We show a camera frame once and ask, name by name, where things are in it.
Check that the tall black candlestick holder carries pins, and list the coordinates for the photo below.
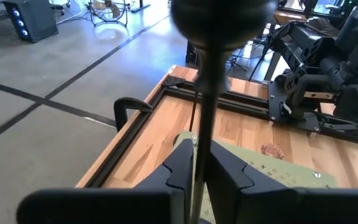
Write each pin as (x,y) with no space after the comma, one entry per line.
(210,109)

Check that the black table frame rail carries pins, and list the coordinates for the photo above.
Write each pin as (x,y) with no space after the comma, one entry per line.
(244,104)

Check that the black table clamp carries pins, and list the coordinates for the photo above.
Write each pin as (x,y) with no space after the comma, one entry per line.
(123,105)

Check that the black computer tower blue lights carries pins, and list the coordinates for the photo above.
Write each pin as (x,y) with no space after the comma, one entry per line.
(33,18)

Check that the pink ribbed glass candle holder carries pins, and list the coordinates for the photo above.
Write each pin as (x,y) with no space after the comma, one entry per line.
(273,151)

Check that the black corner bracket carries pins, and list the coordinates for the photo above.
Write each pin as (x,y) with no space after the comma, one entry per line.
(172,81)

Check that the metal floor fan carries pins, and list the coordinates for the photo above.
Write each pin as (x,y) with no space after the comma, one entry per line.
(109,11)

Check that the green perforated metal shelf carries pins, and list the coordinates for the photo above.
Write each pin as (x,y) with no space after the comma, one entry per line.
(278,174)

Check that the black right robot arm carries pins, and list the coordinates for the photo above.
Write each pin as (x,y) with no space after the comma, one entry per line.
(353,62)

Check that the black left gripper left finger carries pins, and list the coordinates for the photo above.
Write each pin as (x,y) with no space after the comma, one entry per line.
(169,193)

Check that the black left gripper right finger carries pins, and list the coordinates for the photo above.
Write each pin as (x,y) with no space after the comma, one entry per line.
(253,199)

